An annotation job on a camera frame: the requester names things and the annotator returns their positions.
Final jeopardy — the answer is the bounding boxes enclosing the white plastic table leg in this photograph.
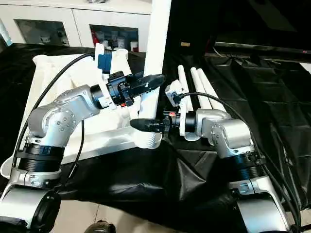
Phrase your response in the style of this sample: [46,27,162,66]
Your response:
[190,67,214,110]
[196,68,225,112]
[177,65,192,112]
[134,0,173,150]

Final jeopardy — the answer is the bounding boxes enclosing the white plastic table top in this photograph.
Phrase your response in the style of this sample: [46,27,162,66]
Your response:
[0,48,163,182]

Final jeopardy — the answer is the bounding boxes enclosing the black glossy mat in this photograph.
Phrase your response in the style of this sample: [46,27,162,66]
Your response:
[0,42,311,229]

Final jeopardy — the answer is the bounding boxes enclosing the red package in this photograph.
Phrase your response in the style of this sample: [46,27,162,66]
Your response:
[91,29,99,48]

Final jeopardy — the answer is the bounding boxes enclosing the white glass door cabinet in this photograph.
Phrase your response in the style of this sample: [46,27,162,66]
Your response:
[0,0,153,53]

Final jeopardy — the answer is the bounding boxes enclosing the black flat monitor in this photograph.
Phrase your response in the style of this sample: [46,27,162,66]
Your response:
[213,0,311,56]

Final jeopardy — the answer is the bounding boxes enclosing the dark brown rounded object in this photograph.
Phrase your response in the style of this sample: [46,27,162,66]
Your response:
[85,219,117,233]

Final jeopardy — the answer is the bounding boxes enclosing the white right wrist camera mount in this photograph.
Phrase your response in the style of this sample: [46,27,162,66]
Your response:
[164,81,198,142]

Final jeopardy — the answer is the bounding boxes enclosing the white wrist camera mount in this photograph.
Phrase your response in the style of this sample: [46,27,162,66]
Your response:
[93,43,118,110]
[164,81,198,142]

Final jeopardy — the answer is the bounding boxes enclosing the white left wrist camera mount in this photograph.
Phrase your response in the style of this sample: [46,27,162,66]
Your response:
[93,43,118,110]

